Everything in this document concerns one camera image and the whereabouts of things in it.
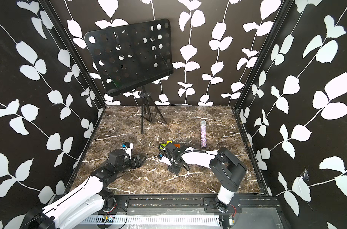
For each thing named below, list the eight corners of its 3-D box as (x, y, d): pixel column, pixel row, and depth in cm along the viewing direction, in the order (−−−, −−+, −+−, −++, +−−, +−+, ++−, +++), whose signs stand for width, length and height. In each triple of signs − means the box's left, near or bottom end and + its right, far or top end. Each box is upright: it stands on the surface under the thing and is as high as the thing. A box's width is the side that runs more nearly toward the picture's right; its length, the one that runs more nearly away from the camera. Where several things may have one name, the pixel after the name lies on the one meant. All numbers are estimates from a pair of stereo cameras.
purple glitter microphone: (201, 149, 98) (202, 146, 94) (199, 122, 113) (200, 119, 110) (207, 149, 97) (208, 147, 94) (205, 122, 113) (205, 119, 110)
